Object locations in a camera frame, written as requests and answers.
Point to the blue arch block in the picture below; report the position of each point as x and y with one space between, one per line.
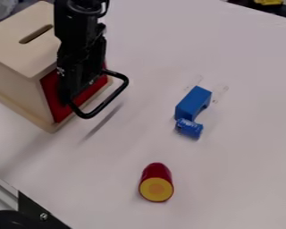
193 101

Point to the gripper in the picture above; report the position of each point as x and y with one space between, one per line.
79 59

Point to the red and yellow cylinder block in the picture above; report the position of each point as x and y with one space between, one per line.
156 186

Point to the drawer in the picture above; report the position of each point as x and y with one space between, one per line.
57 111

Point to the small blue toy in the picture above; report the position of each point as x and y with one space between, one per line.
189 128

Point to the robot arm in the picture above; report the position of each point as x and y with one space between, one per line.
79 13

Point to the cabinet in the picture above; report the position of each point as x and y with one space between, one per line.
15 78

